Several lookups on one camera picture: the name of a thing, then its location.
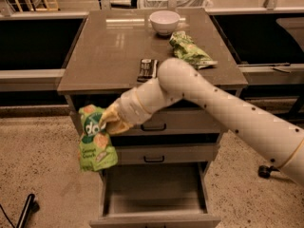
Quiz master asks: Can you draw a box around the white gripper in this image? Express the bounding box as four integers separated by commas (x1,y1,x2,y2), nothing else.
99,88,152,135

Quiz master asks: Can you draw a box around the green rice chip bag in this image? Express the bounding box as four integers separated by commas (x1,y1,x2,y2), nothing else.
78,104,118,172

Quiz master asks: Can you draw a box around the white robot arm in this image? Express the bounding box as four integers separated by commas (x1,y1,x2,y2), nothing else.
99,58,304,186

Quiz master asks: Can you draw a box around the middle grey drawer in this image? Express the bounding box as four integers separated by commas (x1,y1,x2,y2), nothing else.
116,143,219,165

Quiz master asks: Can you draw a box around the grey drawer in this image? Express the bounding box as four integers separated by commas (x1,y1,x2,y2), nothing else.
116,143,219,165
89,162,220,228
122,109,226,136

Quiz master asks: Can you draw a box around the grey drawer cabinet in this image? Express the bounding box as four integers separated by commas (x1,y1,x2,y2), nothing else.
57,8,249,228

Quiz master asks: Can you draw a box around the bottom grey drawer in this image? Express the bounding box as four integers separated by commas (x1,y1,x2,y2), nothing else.
89,162,220,228

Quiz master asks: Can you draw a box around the top grey drawer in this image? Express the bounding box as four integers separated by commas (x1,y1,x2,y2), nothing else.
122,109,226,136

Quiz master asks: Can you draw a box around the green snack bag on counter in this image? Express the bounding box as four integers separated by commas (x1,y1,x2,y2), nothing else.
169,31,218,70

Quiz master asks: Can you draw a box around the dark snack bar packet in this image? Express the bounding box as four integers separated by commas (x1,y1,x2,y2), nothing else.
137,59,159,83

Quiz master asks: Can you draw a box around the white ceramic bowl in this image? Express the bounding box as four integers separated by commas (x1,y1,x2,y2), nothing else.
149,10,180,36

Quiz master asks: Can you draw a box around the black pole lower left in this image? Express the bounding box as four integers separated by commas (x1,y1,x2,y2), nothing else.
16,193,40,228

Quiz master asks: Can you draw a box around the black chair leg caster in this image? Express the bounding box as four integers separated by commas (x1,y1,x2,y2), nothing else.
257,165,278,179

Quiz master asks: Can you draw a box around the metal rail left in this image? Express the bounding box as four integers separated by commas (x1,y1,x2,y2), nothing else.
0,69,65,92

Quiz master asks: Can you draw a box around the metal rail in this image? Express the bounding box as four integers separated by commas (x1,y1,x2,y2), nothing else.
0,69,65,92
238,63,304,86

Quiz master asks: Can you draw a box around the white wire basket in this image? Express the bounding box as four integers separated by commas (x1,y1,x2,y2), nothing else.
138,0,213,9

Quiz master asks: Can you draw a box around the metal rail right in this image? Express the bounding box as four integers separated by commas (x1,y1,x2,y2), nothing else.
238,63,304,86

